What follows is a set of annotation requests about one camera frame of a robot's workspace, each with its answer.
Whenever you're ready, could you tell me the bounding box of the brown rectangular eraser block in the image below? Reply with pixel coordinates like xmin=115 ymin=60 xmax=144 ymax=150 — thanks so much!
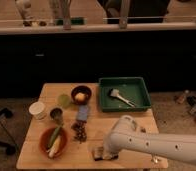
xmin=92 ymin=147 xmax=103 ymax=161

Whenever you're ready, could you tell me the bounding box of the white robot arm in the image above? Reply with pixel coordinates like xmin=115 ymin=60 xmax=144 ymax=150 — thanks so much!
xmin=103 ymin=115 xmax=196 ymax=165

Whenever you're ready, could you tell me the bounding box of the small metal cup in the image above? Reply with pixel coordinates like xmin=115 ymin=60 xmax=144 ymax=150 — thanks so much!
xmin=50 ymin=108 xmax=63 ymax=125

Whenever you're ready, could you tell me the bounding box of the green plastic cup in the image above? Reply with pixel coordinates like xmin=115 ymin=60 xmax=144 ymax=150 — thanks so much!
xmin=58 ymin=94 xmax=71 ymax=109

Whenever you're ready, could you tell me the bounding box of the white paper cup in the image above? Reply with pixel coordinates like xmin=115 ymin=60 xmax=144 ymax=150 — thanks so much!
xmin=29 ymin=101 xmax=46 ymax=120

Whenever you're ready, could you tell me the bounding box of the pile of dark nuts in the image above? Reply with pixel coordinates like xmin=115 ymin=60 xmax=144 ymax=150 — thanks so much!
xmin=71 ymin=121 xmax=87 ymax=143

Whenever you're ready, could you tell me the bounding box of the silver metal fork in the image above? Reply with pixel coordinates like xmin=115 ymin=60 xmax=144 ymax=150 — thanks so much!
xmin=151 ymin=155 xmax=159 ymax=164

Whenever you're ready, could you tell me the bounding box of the blue rectangular sponge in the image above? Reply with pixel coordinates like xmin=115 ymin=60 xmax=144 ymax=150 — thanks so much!
xmin=76 ymin=105 xmax=89 ymax=121

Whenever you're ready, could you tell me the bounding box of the wooden folding table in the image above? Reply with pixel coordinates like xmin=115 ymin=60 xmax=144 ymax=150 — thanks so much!
xmin=16 ymin=83 xmax=168 ymax=171

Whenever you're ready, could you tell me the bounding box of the green and white vegetable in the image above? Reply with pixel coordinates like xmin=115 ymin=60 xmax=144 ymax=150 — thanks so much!
xmin=47 ymin=126 xmax=61 ymax=158

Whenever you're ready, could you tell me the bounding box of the red bowl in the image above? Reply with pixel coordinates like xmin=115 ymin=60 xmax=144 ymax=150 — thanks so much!
xmin=39 ymin=127 xmax=68 ymax=159

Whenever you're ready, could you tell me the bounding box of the yellow round fruit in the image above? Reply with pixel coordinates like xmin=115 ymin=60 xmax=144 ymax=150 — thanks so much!
xmin=75 ymin=93 xmax=85 ymax=102

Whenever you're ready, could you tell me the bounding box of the dark brown bowl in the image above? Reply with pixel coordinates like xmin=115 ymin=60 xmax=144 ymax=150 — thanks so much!
xmin=71 ymin=85 xmax=92 ymax=105

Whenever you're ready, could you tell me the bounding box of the green plastic tray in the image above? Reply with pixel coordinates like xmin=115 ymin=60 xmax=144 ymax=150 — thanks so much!
xmin=98 ymin=77 xmax=151 ymax=112

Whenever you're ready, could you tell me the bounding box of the black chair base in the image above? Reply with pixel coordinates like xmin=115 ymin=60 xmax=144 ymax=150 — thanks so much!
xmin=0 ymin=107 xmax=17 ymax=156

